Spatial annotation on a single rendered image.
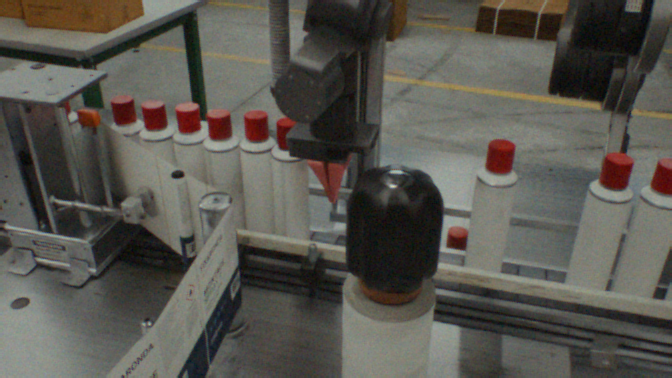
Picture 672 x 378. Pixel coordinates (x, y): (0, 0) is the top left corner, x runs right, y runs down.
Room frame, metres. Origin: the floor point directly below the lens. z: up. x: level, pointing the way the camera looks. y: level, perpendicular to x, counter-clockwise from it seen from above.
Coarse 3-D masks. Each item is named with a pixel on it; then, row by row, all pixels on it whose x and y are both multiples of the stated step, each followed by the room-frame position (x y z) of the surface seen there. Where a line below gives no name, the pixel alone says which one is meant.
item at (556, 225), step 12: (312, 192) 0.78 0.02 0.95; (324, 192) 0.77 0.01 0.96; (348, 192) 0.77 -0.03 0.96; (444, 204) 0.73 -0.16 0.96; (456, 204) 0.73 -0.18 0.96; (456, 216) 0.72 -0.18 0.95; (468, 216) 0.72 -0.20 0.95; (516, 216) 0.70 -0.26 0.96; (528, 216) 0.70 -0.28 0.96; (540, 228) 0.69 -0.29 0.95; (552, 228) 0.68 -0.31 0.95; (564, 228) 0.68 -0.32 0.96; (576, 228) 0.68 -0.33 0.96; (624, 240) 0.66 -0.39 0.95
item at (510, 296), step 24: (312, 240) 0.76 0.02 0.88; (336, 240) 0.76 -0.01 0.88; (336, 264) 0.70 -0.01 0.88; (456, 264) 0.70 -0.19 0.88; (504, 264) 0.70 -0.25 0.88; (456, 288) 0.65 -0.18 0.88; (480, 288) 0.65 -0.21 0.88; (576, 312) 0.60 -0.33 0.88; (600, 312) 0.60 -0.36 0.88; (624, 312) 0.60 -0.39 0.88
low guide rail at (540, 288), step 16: (240, 240) 0.73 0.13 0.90; (256, 240) 0.72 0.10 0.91; (272, 240) 0.71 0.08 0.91; (288, 240) 0.71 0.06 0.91; (304, 240) 0.71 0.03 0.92; (336, 256) 0.69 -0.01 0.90; (448, 272) 0.64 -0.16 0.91; (464, 272) 0.64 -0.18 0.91; (480, 272) 0.64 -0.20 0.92; (496, 288) 0.63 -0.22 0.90; (512, 288) 0.62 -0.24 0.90; (528, 288) 0.62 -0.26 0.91; (544, 288) 0.61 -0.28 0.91; (560, 288) 0.61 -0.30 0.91; (576, 288) 0.60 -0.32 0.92; (592, 304) 0.59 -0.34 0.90; (608, 304) 0.59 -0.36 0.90; (624, 304) 0.58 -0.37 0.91; (640, 304) 0.58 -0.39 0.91; (656, 304) 0.57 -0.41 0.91
